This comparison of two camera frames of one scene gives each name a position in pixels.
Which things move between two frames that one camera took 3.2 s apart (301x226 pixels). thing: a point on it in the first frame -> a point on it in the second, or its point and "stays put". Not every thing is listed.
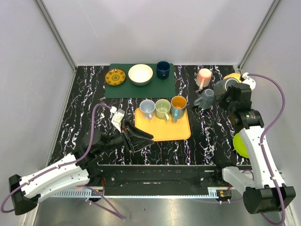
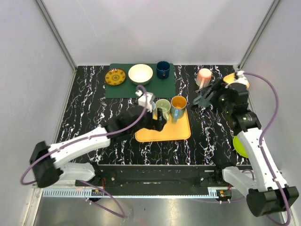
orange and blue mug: [178, 106] stays put
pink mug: [203, 78] stays put
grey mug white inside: [207, 99] stays put
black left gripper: [128, 139] -> [154, 121]
